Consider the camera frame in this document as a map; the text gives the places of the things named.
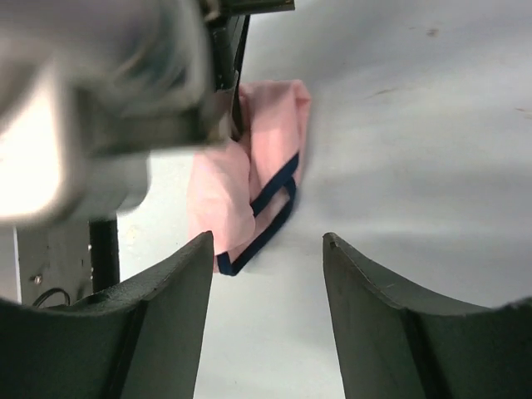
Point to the pink underwear navy trim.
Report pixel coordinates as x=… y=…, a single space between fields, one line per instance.
x=244 y=192

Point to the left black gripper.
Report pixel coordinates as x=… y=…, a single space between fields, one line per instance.
x=227 y=23

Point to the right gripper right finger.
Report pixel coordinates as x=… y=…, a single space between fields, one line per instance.
x=396 y=339

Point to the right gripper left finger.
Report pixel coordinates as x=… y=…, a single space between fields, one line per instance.
x=141 y=338

